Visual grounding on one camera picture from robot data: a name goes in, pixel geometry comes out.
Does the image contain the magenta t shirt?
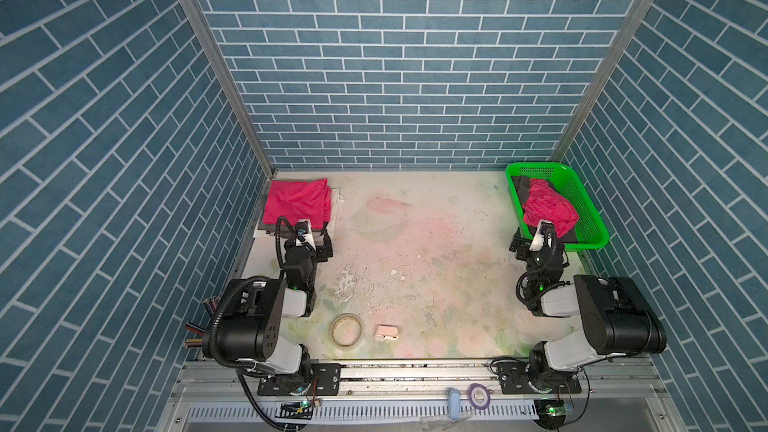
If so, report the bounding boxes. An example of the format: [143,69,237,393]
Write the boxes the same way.
[522,179,580,238]
[263,178,332,229]

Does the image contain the green plastic basket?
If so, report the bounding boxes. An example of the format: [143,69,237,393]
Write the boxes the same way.
[505,162,609,252]

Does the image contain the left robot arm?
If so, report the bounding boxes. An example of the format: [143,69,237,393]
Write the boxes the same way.
[201,221,333,385]

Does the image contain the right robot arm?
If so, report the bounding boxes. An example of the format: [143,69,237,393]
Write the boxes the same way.
[510,230,668,393]

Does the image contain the folded grey t shirt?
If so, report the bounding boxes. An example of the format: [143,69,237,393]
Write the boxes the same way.
[257,221,296,239]

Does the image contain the tape roll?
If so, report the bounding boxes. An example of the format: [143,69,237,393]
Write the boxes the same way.
[329,314,363,349]

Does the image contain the pink eraser block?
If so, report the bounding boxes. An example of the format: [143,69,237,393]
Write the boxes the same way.
[374,324,400,341]

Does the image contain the cup of coloured pencils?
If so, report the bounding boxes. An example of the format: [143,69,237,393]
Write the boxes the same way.
[183,296,221,350]

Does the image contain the right circuit board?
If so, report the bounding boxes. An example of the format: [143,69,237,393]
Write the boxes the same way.
[534,399,572,431]

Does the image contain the circuit board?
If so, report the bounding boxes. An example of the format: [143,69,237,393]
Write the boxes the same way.
[534,399,572,431]
[275,399,315,423]

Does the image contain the left circuit board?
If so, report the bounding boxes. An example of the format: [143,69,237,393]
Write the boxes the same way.
[275,399,315,423]

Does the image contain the blue white small bottle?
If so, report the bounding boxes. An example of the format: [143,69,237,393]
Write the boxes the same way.
[448,388,461,422]

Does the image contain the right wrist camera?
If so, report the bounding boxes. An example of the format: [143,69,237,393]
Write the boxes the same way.
[529,220,557,252]

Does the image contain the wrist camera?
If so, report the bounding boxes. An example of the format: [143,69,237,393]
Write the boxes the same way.
[294,220,316,251]
[529,220,557,252]

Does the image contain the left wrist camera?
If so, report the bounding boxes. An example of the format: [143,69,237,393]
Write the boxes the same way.
[294,220,316,251]

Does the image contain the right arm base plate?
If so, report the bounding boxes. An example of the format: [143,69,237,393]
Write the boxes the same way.
[488,358,582,395]

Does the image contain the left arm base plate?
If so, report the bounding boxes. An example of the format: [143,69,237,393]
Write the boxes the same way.
[257,361,342,397]

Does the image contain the left black corrugated cable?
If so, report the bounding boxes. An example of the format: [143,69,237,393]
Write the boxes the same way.
[202,215,301,432]

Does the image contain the purple tape ring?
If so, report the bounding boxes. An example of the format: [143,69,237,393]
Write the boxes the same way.
[466,382,493,412]

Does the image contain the aluminium rail frame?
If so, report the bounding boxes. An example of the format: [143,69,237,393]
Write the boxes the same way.
[158,357,684,431]

